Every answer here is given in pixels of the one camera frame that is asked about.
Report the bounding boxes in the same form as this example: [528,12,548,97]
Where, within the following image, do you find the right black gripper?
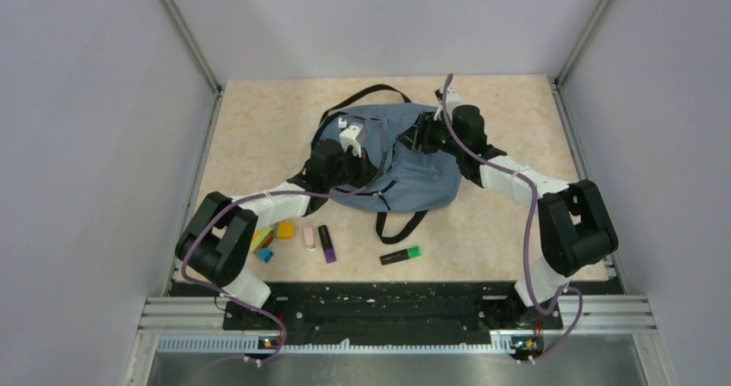
[397,111,465,158]

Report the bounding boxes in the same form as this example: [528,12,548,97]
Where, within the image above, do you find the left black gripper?
[326,145,383,190]

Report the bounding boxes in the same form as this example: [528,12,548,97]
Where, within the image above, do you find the blue student backpack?
[311,84,462,245]

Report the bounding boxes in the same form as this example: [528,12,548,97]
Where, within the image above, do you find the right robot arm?
[400,105,619,327]

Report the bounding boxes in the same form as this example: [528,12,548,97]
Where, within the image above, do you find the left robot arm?
[176,140,387,329]

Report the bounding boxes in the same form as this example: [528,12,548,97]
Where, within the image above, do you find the pink eraser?
[303,227,316,251]

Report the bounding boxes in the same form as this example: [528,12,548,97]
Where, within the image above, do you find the purple highlighter pen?
[317,225,337,264]

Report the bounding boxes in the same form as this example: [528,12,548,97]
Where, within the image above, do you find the yellow sharpener block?
[273,221,296,240]

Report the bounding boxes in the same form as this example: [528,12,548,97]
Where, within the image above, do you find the green highlighter pen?
[379,246,422,265]

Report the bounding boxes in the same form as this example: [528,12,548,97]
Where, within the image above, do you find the orange yellow sticky notes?
[249,227,274,252]

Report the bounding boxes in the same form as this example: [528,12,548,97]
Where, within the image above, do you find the blue small block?
[255,247,274,264]

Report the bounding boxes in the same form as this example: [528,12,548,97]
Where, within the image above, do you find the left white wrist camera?
[338,117,363,158]

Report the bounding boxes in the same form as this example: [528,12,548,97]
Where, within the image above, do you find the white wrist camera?
[338,117,363,158]
[434,86,463,121]

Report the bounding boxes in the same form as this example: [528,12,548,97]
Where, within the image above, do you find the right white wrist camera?
[434,86,463,121]

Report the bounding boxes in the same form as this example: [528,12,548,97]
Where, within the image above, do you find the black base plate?
[168,279,623,347]

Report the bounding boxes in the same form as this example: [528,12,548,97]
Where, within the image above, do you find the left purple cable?
[179,115,390,367]

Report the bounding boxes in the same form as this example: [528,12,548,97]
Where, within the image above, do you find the purple cable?
[440,73,584,364]
[179,115,390,367]

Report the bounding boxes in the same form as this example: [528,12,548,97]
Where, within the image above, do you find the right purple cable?
[440,73,584,364]

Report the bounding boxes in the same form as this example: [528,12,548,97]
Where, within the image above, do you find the aluminium frame rail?
[123,283,677,385]

